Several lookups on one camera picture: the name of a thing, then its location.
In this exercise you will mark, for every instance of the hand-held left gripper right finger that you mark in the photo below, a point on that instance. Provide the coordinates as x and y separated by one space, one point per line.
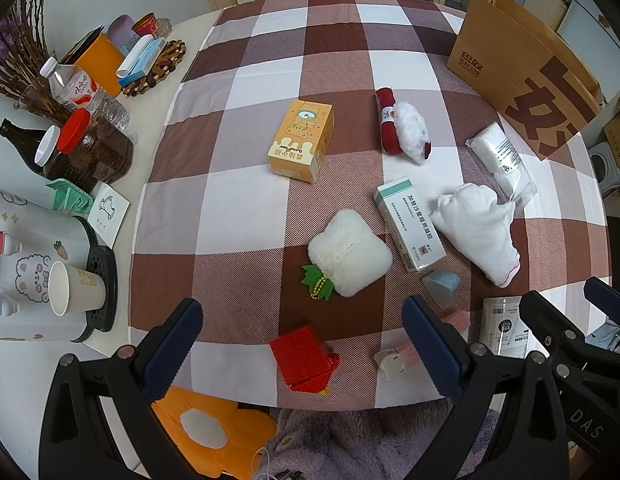
432 350

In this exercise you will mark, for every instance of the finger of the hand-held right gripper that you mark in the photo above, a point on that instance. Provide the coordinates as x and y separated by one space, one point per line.
544 317
607 299

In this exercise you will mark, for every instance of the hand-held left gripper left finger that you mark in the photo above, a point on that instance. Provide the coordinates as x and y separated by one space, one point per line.
172 350

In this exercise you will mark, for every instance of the pink tube with white cap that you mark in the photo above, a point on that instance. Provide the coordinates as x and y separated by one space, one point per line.
392 362

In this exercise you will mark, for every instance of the red plush with white fur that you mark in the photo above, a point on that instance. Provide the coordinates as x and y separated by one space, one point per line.
387 125

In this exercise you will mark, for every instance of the yellow cartoon bear box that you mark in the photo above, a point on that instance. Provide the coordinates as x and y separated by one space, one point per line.
300 145

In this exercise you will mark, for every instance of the brown paper bag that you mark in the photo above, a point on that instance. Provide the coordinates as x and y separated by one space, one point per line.
494 60

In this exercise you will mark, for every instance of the white black flat packet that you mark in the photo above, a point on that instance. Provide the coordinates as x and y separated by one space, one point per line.
499 327

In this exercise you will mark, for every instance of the orange flower cushion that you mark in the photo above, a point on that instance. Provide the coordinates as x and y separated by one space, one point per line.
240 425

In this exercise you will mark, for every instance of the white folded towel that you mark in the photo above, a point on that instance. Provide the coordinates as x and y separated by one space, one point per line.
474 230

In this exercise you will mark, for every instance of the white paper cup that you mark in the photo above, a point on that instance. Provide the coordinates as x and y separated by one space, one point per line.
77 287

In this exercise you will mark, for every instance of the person's purple fuzzy clothing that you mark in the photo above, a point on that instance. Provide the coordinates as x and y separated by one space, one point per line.
365 445

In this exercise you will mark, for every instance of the white fluffy pouch green charm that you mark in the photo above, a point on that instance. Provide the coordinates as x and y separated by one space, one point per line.
350 255

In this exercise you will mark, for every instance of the white green medicine box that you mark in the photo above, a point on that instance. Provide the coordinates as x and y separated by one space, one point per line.
409 225

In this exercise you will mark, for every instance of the red box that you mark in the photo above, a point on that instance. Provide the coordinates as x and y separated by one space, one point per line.
300 355

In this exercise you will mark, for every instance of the white washing machine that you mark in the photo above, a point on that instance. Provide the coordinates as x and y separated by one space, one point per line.
607 167

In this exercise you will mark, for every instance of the white square card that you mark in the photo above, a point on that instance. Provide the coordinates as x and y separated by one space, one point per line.
107 210

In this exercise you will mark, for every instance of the cardboard box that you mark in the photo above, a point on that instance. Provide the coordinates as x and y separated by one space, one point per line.
618 132

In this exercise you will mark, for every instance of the clear pack of white pads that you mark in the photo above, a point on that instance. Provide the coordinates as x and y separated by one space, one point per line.
494 152

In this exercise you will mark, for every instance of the small bottle blue cap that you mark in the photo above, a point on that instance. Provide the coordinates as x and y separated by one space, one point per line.
2 305

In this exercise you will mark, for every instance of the green plastic holder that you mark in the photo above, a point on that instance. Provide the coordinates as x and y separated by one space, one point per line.
65 197

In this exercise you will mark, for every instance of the small bottle pink cap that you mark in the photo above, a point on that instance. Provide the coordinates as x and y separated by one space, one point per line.
2 244

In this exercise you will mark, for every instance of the glass jar with red lid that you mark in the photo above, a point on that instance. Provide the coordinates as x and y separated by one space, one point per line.
105 150

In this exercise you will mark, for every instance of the white round lid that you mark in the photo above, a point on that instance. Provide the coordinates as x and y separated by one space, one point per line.
47 145

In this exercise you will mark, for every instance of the brown glass bottle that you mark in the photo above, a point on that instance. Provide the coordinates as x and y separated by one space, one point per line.
20 142

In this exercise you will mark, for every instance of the white refrigerator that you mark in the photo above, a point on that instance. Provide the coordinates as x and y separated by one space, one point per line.
589 30

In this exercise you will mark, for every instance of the clear plastic water bottle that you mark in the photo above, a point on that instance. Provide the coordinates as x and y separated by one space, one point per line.
75 85

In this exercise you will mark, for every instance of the wooden bead trivet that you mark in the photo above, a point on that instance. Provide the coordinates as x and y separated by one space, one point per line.
167 67

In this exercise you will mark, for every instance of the light blue flat box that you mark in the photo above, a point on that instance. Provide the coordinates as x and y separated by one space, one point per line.
149 57

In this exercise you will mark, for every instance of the orange box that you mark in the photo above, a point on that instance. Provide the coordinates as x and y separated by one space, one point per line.
100 60

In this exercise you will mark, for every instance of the brown white checked tablecloth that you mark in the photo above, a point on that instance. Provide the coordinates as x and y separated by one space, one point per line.
330 50

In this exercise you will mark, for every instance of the clear glass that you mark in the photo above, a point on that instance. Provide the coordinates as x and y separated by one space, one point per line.
164 27

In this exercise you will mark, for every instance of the purple cup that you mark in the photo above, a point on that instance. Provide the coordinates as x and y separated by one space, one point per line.
121 30

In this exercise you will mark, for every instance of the dried branch bouquet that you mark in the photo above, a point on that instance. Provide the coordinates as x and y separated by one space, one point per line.
25 60

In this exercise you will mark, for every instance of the red cup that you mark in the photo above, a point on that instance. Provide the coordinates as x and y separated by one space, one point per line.
145 25

